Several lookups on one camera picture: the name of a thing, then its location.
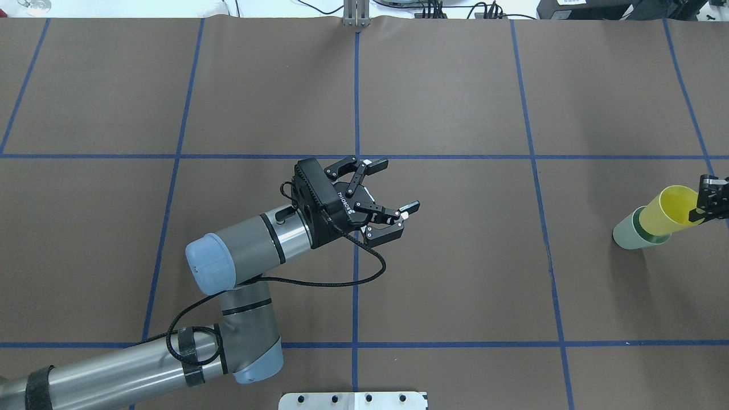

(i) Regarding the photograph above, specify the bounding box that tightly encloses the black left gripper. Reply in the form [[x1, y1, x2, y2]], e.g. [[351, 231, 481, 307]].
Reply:
[[292, 155, 421, 249]]

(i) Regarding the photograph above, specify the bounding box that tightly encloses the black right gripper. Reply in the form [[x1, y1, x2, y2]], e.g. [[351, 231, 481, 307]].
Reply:
[[688, 174, 728, 224]]

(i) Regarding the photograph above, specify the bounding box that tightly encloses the yellow cup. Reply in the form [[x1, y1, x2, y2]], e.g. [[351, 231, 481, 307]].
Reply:
[[638, 185, 704, 236]]

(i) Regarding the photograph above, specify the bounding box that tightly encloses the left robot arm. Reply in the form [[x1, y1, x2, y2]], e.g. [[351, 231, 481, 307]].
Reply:
[[2, 155, 421, 409]]

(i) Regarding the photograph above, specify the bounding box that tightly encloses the green cup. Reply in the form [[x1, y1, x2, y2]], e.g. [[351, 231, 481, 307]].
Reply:
[[612, 207, 672, 250]]

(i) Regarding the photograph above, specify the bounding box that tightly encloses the brown table mat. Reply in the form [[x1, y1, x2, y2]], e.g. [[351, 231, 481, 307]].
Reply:
[[1, 16, 727, 409]]

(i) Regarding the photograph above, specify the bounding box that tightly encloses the black box with label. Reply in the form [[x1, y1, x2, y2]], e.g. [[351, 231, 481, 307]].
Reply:
[[536, 1, 633, 21]]

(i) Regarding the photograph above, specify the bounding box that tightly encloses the aluminium frame post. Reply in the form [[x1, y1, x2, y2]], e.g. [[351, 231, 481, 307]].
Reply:
[[343, 0, 371, 27]]

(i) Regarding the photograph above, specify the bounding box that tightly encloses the metal base plate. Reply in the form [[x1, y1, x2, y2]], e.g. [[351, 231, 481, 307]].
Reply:
[[278, 391, 429, 409]]

